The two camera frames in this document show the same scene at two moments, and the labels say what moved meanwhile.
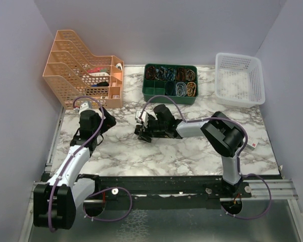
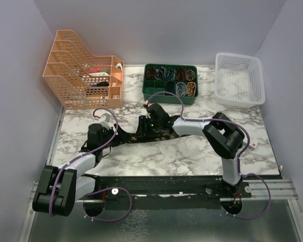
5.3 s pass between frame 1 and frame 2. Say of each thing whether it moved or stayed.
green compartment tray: stayed
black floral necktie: moved
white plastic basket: stayed
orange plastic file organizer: stayed
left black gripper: moved
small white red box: stayed
